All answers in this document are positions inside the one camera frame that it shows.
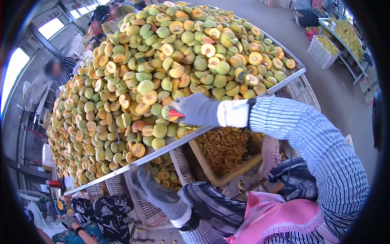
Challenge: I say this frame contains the person's right hand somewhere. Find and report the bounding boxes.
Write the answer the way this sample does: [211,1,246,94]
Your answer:
[168,93,250,127]

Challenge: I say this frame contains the person's body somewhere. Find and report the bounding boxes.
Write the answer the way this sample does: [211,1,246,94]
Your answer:
[225,149,370,244]

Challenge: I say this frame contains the person's left hand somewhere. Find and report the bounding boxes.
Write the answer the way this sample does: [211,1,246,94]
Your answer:
[128,164,192,228]

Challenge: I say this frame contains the heap of peach pits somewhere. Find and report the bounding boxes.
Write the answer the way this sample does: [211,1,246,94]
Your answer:
[195,126,257,178]

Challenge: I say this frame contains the black wrist band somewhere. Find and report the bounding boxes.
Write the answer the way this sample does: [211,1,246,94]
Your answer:
[179,213,202,233]

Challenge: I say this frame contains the single green peach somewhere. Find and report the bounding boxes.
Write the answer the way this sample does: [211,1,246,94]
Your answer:
[161,105,183,123]

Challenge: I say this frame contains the grey metal knife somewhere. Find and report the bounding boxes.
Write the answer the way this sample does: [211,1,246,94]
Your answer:
[112,117,120,144]

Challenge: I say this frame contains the white plastic crate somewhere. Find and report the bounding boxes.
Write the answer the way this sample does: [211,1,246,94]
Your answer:
[274,75,322,114]
[104,174,130,197]
[123,146,196,230]

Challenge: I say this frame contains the white crate of peaches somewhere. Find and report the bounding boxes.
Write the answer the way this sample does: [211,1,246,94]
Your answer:
[307,34,341,71]

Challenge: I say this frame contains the pile of halved peaches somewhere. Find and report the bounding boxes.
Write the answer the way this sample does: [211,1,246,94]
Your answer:
[46,1,297,187]

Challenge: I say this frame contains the batch of pitted peach halves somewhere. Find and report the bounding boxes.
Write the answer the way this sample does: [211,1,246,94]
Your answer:
[145,152,183,192]

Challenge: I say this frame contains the person's left fingers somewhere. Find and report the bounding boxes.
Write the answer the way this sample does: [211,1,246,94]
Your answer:
[128,164,154,197]

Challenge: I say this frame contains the long table with peaches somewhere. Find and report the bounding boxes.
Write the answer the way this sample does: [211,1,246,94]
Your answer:
[317,17,380,107]

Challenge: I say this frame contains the window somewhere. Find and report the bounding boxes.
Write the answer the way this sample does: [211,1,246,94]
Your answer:
[1,47,31,115]
[69,2,99,19]
[38,17,65,40]

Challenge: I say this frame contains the beige plastic basket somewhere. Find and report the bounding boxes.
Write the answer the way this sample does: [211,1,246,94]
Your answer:
[188,126,265,187]

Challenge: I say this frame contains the metal sorting table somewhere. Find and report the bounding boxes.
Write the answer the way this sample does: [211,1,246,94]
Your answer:
[62,4,307,196]

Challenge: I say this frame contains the person's right fingers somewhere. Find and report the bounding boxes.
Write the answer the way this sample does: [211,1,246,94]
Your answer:
[168,93,198,125]

